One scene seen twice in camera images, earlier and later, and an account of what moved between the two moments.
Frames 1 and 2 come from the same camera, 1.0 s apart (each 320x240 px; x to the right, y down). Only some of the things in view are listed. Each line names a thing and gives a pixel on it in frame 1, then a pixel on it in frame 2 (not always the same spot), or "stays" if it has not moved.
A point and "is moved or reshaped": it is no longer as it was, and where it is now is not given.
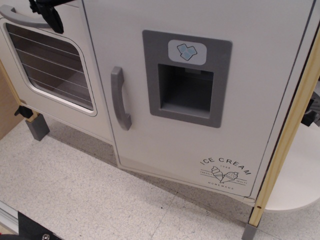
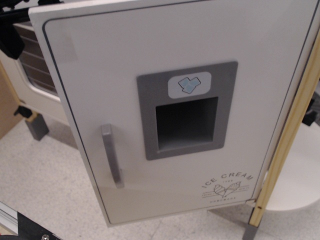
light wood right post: x=287 y=135 stays
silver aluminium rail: x=9 y=217 stays
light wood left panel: x=9 y=104 stays
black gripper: x=46 y=8 to x=11 y=43
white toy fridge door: x=192 y=89 is moved or reshaped
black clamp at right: x=312 y=113 stays
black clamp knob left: x=25 y=111 stays
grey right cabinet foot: x=249 y=232 stays
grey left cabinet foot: x=38 y=127 stays
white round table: x=299 y=184 stays
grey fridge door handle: x=117 y=79 to x=106 y=129
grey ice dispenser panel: x=187 y=76 to x=186 y=111
